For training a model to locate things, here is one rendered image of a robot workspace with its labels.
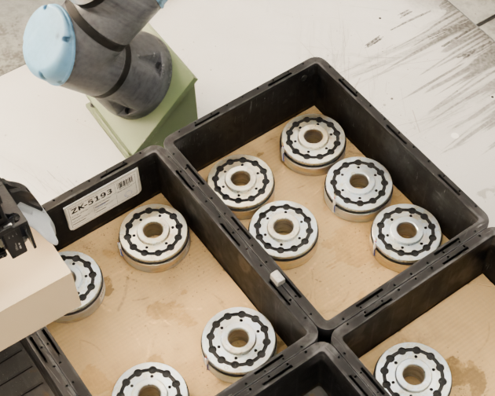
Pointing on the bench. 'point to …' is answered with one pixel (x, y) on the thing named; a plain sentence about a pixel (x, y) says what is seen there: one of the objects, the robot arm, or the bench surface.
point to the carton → (25, 294)
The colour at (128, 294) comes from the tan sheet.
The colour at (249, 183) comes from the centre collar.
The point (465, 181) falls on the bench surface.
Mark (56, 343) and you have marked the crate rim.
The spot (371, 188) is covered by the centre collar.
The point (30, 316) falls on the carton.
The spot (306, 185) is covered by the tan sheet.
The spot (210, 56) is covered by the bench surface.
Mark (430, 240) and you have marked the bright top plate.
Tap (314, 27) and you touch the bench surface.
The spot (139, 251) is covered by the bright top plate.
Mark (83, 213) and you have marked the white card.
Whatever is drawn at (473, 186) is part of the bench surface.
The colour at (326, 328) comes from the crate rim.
